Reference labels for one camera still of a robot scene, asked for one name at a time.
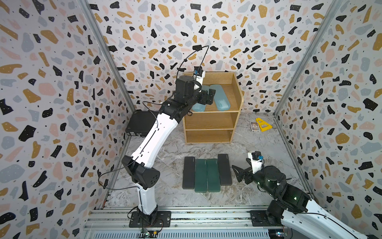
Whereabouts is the wooden three-tier shelf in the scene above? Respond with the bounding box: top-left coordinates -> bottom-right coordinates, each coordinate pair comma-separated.
183,72 -> 244,144

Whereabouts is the black flat case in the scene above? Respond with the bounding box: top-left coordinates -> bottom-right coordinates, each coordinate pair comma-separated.
125,111 -> 159,137

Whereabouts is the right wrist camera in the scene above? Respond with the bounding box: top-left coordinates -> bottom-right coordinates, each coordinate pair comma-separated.
246,151 -> 264,174

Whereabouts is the small card box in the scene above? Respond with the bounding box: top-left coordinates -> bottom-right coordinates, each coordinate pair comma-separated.
250,122 -> 260,132

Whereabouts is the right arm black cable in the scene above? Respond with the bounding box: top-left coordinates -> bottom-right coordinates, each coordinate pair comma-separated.
256,176 -> 368,239

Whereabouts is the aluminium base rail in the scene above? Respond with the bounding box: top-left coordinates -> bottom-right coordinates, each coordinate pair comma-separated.
82,205 -> 336,239

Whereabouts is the green pencil case left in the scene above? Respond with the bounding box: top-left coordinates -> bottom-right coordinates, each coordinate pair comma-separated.
195,159 -> 208,193

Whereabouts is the green pencil case right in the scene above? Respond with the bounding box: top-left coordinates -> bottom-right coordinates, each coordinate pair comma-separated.
206,159 -> 220,192

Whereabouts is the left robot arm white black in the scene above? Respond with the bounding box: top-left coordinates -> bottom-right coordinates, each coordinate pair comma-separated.
122,75 -> 215,225

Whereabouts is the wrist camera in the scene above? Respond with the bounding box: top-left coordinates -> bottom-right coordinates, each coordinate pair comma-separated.
193,66 -> 206,85
246,151 -> 264,174

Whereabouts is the black pencil case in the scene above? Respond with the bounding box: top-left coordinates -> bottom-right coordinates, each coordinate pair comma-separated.
182,156 -> 196,189
217,154 -> 232,186

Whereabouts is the green pencil case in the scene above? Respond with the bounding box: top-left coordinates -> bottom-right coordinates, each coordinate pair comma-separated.
206,159 -> 220,192
195,159 -> 208,193

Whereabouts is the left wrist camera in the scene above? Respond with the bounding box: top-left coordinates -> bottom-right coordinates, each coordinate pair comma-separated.
193,66 -> 206,85

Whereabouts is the yellow triangular plastic piece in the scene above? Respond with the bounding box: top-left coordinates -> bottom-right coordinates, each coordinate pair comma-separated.
256,118 -> 273,132

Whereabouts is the light blue pencil case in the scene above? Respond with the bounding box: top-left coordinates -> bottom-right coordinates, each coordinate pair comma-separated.
210,85 -> 231,111
192,85 -> 210,112

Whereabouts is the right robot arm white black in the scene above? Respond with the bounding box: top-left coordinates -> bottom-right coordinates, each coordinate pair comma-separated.
232,165 -> 376,239

